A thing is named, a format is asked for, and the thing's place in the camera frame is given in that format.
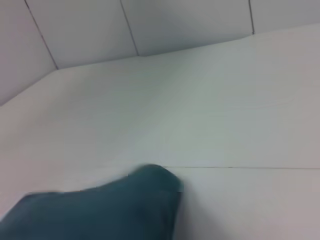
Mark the teal blue shirt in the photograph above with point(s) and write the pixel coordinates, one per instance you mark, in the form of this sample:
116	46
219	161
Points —
100	210

